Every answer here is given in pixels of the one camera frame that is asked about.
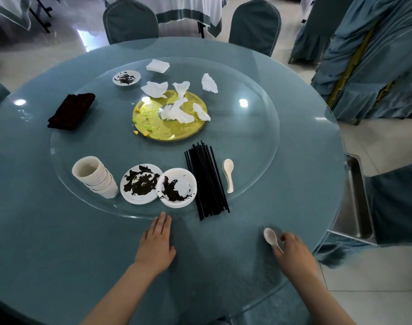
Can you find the stack of white plates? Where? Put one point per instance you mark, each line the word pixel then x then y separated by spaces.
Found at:
pixel 141 199

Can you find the person's left forearm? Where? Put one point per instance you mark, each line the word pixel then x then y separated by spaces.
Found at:
pixel 121 297

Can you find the yellow round disc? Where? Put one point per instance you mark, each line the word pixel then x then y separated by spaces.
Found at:
pixel 172 131

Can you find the round glass turntable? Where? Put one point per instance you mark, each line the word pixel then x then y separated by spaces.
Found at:
pixel 243 148

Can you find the crumpled white tissue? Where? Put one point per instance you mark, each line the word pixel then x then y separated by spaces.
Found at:
pixel 154 89
pixel 209 83
pixel 181 87
pixel 179 115
pixel 201 112

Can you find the bundle of black chopsticks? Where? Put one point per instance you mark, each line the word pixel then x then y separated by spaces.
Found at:
pixel 206 186

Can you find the round white clothed table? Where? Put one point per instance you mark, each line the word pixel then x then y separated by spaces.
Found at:
pixel 6 10
pixel 182 6

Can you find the metal tray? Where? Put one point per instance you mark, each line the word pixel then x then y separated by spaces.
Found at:
pixel 353 206

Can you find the folded white napkin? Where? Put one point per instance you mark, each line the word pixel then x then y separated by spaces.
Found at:
pixel 157 66

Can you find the person's right forearm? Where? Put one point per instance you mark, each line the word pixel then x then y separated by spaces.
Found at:
pixel 324 301

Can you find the person's left hand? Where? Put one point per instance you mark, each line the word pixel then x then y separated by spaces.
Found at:
pixel 155 248

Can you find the dark red cloth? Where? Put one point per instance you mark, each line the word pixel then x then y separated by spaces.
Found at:
pixel 70 111

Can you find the stack of white bowls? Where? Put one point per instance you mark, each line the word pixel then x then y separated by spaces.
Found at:
pixel 184 182

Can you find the white spoon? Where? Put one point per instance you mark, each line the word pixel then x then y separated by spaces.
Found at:
pixel 228 165
pixel 270 236

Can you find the person's right hand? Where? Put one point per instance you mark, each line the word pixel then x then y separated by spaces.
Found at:
pixel 297 258

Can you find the round blue table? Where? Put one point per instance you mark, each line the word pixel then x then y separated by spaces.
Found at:
pixel 294 165

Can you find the small plate with scraps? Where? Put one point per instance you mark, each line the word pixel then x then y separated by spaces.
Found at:
pixel 134 81

